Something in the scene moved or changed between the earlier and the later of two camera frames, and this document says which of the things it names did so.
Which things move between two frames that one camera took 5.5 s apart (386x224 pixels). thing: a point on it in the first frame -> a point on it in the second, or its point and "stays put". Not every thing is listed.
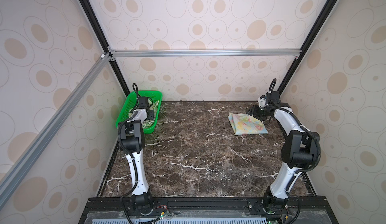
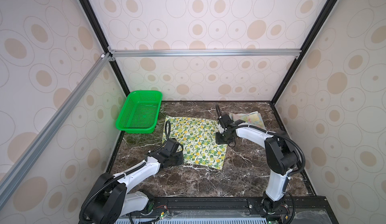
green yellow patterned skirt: [130, 110] -> [198, 137]
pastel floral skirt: [246, 124] stays put
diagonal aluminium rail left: [16, 171] stays put
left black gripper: [151, 116] -> [180, 159]
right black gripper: [255, 110] -> [218, 141]
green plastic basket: [129, 102] stays put
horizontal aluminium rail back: [267, 52] stays put
